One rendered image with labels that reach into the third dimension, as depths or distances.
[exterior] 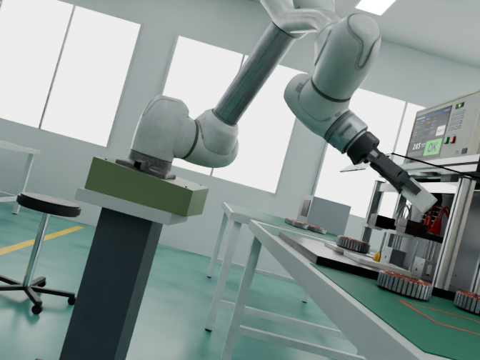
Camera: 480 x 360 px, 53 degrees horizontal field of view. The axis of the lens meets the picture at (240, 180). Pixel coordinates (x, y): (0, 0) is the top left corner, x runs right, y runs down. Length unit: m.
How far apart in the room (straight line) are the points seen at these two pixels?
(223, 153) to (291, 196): 4.44
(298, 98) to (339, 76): 0.14
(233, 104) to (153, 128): 0.29
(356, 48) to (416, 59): 5.85
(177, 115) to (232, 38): 4.76
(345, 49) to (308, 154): 5.24
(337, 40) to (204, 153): 0.84
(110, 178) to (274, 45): 0.69
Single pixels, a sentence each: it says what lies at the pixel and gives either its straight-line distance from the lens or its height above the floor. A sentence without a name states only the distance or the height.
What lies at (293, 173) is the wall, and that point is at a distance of 6.16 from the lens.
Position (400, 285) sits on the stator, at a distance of 1.05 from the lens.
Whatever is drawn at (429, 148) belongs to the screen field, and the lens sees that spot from 1.65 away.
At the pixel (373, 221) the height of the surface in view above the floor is 0.90.
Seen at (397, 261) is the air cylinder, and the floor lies 0.79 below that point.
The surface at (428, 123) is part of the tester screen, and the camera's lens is 1.72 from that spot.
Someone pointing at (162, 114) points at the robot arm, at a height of 1.05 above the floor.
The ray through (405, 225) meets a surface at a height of 0.90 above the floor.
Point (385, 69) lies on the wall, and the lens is 6.66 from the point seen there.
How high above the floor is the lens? 0.86
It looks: 2 degrees up
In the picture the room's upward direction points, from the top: 15 degrees clockwise
